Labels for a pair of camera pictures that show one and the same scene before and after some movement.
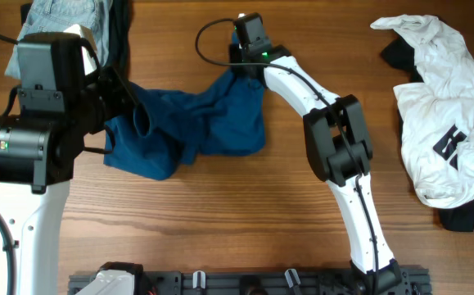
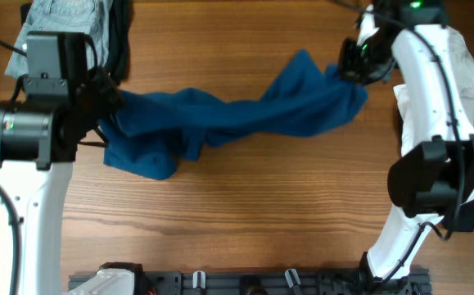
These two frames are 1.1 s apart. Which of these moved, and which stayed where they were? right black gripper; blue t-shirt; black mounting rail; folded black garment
Moved: blue t-shirt; right black gripper
Stayed: black mounting rail; folded black garment
